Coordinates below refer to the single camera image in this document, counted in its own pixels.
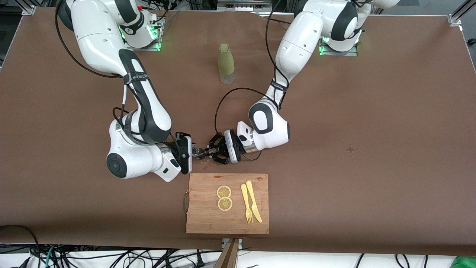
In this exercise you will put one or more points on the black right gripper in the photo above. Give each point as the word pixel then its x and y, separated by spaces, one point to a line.
pixel 183 147

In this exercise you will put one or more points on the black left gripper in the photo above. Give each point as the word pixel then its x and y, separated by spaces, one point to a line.
pixel 227 144

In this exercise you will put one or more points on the clear glass measuring cup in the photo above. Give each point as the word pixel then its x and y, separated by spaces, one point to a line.
pixel 200 153

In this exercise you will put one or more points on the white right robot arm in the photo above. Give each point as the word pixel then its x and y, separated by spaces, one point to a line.
pixel 96 41

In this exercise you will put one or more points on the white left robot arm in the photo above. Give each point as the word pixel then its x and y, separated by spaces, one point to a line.
pixel 297 48

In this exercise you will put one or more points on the lemon slice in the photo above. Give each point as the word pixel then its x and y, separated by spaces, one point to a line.
pixel 224 192
pixel 225 204

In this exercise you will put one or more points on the yellow plastic fork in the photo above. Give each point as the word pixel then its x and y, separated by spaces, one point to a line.
pixel 245 201

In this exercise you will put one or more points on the yellow plastic knife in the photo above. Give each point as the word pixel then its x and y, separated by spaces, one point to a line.
pixel 253 201

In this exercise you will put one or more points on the wooden cutting board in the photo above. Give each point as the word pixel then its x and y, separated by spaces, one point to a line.
pixel 227 223

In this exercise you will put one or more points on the green bottle with clear base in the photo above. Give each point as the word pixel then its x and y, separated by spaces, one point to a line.
pixel 226 61

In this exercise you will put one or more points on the grey metal box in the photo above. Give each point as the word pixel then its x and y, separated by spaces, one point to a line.
pixel 243 4

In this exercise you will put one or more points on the brown table cover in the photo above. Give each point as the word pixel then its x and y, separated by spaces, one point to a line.
pixel 372 111

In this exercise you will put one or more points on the green cloth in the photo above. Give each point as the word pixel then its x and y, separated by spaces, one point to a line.
pixel 465 263

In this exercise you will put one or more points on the small metal bracket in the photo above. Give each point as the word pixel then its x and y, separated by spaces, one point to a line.
pixel 240 242

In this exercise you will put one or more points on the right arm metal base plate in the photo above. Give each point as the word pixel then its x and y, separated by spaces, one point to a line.
pixel 154 46

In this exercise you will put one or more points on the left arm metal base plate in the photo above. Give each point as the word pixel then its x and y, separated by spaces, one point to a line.
pixel 338 53

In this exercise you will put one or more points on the aluminium frame profile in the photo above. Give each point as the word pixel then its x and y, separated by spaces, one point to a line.
pixel 455 18

